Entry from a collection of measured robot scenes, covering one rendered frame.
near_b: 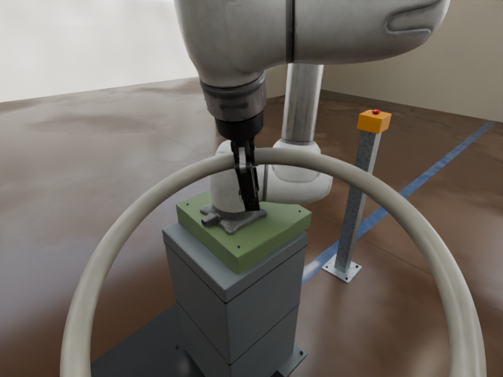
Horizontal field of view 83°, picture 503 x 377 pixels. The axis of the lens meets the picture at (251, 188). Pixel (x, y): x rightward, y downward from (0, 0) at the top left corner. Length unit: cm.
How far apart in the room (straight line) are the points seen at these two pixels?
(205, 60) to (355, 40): 16
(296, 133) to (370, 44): 55
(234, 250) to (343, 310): 115
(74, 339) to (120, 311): 157
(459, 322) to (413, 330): 159
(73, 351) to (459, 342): 42
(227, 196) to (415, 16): 70
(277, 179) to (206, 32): 61
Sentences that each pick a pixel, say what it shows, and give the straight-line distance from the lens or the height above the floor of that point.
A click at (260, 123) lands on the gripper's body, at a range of 44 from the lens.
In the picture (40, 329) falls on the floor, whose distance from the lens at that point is 213.
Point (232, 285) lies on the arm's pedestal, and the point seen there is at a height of 80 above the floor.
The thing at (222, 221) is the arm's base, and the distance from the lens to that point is 98.
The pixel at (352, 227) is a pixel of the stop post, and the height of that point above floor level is 39.
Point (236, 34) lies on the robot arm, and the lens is 34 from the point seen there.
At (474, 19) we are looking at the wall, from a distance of 657.
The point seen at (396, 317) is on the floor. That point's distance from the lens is 201.
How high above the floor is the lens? 148
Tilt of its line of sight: 30 degrees down
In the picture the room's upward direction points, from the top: straight up
